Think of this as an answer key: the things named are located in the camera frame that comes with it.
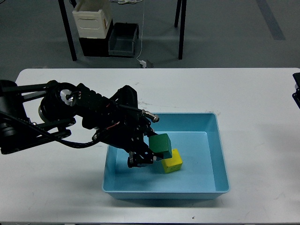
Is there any black left table leg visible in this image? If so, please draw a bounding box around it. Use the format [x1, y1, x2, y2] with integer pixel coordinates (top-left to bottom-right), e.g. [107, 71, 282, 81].
[58, 0, 77, 61]

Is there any light blue plastic box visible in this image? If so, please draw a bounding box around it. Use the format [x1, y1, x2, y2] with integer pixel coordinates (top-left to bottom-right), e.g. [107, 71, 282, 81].
[103, 113, 229, 199]

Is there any cream plastic crate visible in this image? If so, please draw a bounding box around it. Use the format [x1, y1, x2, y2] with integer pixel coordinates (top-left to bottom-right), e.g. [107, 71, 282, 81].
[72, 0, 112, 39]

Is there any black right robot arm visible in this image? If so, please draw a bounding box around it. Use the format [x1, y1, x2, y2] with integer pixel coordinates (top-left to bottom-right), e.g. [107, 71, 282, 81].
[292, 73, 300, 108]

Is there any black table leg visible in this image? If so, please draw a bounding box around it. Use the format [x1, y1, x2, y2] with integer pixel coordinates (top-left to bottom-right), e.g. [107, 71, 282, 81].
[174, 0, 187, 60]
[58, 0, 77, 61]

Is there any yellow block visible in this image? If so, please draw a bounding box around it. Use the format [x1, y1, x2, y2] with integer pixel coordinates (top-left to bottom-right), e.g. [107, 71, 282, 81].
[161, 149, 183, 173]

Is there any white power adapter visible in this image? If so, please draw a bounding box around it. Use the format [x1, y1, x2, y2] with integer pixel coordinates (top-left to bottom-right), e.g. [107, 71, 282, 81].
[139, 60, 154, 68]

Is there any green block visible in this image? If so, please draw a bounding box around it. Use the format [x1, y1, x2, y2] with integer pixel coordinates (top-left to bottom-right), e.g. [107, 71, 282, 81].
[149, 134, 172, 159]

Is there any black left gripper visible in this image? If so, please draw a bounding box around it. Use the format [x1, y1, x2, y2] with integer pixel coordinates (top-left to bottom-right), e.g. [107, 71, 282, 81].
[92, 115, 162, 168]

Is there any black right table leg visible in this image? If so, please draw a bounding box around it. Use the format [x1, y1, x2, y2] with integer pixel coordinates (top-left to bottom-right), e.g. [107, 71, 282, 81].
[174, 0, 187, 60]

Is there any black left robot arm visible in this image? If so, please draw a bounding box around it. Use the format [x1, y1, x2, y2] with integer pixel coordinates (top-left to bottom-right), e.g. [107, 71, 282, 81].
[0, 80, 164, 168]

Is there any dark grey storage bin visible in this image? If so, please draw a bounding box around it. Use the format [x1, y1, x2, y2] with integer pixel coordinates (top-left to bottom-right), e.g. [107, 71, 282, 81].
[108, 22, 139, 58]

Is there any white cable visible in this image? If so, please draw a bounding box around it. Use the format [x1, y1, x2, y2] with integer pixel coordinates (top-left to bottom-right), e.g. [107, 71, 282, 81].
[109, 0, 146, 62]

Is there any black box under crate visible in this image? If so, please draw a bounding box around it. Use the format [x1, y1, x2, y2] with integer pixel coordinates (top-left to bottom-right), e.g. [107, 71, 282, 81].
[79, 21, 113, 57]

